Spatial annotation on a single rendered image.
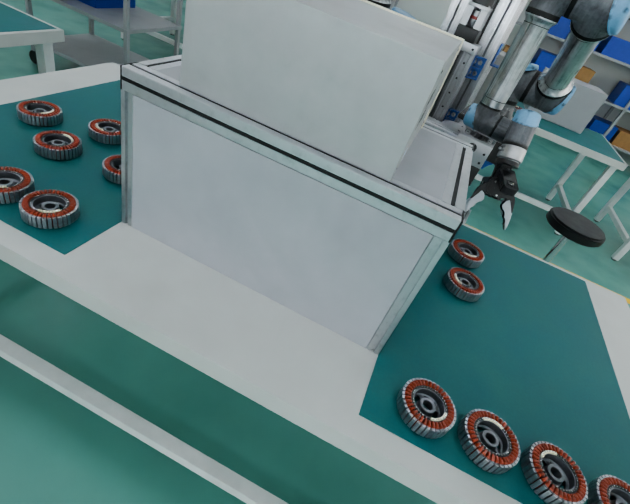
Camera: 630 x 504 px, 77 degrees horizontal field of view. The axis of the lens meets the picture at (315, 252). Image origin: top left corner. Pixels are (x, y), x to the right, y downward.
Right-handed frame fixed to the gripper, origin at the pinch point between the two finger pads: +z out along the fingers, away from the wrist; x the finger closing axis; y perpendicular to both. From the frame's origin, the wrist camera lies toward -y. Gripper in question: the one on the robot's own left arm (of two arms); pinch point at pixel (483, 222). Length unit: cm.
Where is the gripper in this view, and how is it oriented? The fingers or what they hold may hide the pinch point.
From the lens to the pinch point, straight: 136.1
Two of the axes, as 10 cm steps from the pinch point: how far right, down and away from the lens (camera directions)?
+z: -3.3, 9.2, 2.0
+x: -9.4, -3.4, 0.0
